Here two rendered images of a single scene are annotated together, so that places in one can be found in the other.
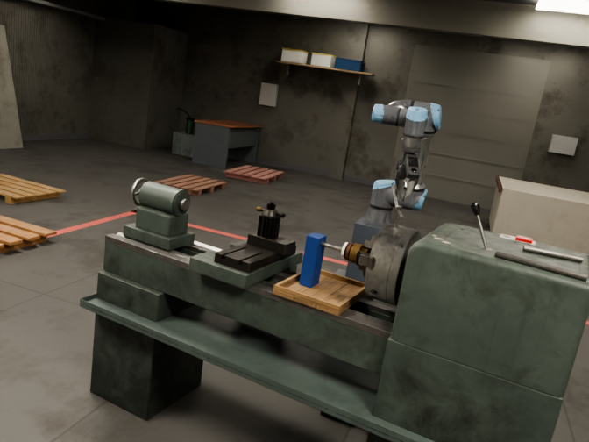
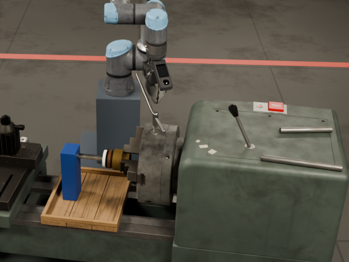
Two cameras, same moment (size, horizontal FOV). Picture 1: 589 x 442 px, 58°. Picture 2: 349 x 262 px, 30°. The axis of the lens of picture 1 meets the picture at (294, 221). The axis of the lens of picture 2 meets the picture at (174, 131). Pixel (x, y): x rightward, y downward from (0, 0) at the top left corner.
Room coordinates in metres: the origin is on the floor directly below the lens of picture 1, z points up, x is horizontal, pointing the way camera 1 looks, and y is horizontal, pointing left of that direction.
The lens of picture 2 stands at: (0.07, 0.28, 2.49)
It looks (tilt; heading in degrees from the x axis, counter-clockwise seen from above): 31 degrees down; 339
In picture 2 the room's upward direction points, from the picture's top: 3 degrees clockwise
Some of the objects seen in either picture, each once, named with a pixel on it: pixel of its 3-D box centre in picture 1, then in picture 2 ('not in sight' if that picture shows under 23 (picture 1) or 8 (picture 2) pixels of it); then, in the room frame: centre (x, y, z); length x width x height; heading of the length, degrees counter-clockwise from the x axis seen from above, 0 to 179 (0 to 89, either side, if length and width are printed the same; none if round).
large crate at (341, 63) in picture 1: (350, 65); not in sight; (11.39, -0.64, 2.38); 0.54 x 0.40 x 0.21; 73
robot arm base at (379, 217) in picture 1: (379, 214); (119, 79); (2.69, -0.43, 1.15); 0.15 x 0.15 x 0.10
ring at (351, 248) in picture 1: (357, 253); (118, 159); (2.14, -0.28, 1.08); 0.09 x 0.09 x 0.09; 64
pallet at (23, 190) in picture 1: (9, 188); not in sight; (6.25, 3.47, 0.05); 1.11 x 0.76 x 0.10; 72
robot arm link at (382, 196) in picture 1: (385, 192); (120, 56); (2.68, -0.43, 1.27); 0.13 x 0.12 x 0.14; 75
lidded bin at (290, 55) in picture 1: (294, 56); not in sight; (11.75, 0.53, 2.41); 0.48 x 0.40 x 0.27; 73
